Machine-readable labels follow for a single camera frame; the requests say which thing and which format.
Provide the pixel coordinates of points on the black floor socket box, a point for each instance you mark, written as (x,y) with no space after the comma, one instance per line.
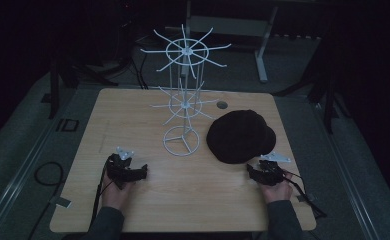
(68,125)

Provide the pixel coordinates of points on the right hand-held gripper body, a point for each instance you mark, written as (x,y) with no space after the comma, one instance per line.
(270,173)

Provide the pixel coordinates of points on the grey tape strip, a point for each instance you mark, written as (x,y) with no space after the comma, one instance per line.
(60,201)
(305,198)

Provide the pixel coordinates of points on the black cap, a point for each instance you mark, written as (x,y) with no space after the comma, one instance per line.
(236,136)

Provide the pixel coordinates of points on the white metal desk frame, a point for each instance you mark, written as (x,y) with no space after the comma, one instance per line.
(228,26)

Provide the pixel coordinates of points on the person's right hand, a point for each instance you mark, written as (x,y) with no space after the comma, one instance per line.
(278,194)

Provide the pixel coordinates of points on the black tripod stand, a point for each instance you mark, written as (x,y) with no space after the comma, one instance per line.
(54,96)
(328,100)

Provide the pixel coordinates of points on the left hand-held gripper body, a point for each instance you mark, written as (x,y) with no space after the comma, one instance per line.
(122,171)

